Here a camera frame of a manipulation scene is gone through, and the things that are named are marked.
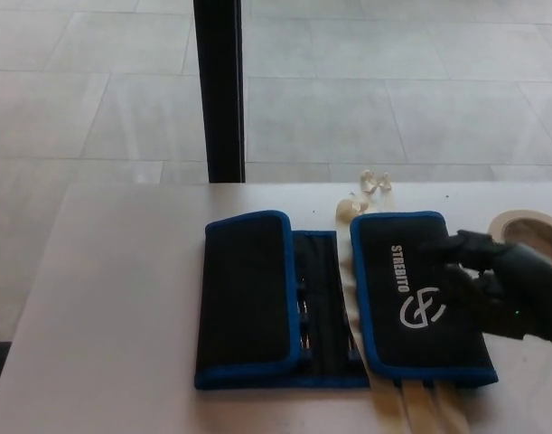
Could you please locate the black blue-trimmed fabric toolkit pouch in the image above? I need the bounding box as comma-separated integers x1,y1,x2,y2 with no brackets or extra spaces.
193,208,501,392

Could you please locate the black vertical post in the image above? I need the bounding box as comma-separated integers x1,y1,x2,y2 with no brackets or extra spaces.
192,0,248,184

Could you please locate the beige masking tape roll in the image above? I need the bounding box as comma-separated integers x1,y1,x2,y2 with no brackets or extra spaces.
488,208,552,264

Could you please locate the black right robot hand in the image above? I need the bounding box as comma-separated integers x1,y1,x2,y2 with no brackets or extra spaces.
413,229,552,349

